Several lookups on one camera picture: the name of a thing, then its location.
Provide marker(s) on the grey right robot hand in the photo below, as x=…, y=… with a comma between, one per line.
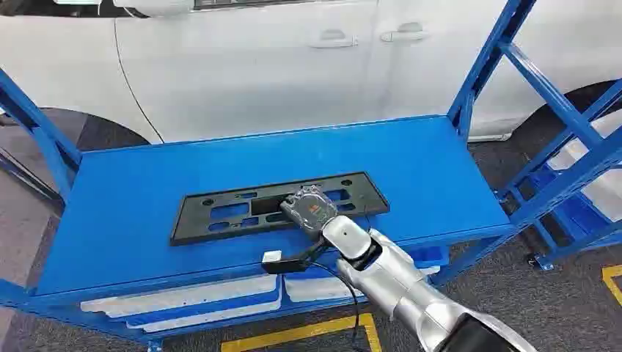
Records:
x=309, y=209

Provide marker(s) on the black licence plate frame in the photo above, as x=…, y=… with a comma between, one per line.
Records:
x=243, y=228

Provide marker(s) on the yellow floor tape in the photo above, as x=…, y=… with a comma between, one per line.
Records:
x=613, y=282
x=311, y=330

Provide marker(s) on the white car body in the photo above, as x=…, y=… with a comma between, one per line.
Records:
x=233, y=77

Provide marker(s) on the blue metal shelf rack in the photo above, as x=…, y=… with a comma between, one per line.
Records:
x=146, y=204

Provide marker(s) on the black car tyre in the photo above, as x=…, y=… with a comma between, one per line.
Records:
x=539, y=126
x=104, y=131

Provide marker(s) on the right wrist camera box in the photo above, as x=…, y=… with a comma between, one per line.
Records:
x=284, y=265

